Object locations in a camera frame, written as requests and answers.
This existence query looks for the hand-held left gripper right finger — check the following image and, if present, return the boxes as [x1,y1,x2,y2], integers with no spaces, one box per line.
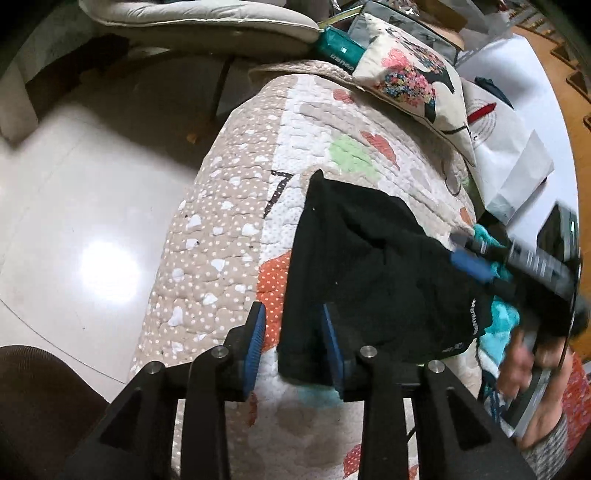
[322,303,537,480]

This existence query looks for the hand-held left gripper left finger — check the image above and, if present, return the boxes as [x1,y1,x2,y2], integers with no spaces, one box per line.
[60,302,269,480]

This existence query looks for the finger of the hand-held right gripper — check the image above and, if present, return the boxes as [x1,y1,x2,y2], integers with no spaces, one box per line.
[450,250,519,302]
[449,232,514,260]

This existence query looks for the black pants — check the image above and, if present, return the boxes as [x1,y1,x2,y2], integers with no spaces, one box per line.
[277,169,496,389]

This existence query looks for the person's right forearm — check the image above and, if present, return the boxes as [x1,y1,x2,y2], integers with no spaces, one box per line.
[516,392,575,468]

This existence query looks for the person's right hand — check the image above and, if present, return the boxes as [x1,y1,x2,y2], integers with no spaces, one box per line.
[500,330,561,403]

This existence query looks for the turquoise cloth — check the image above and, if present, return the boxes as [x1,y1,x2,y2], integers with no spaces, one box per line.
[470,224,523,370]

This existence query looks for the white paper bag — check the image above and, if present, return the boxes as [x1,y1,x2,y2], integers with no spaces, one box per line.
[459,78,556,224]

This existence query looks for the printed quilted blanket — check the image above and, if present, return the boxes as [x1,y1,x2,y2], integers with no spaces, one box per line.
[128,60,490,480]

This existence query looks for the floral print pillow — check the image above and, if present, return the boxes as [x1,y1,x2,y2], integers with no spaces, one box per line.
[353,11,479,165]

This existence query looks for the dark brown chair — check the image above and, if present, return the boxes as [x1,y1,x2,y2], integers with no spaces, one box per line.
[0,344,112,480]

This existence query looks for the teal packet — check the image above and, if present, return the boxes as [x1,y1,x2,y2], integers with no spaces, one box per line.
[315,25,371,75]

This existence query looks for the beige seat cushion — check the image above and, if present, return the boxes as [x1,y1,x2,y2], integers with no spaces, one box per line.
[78,0,324,60]

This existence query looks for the grey armchair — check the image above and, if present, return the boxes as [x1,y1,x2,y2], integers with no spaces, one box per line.
[0,0,132,145]

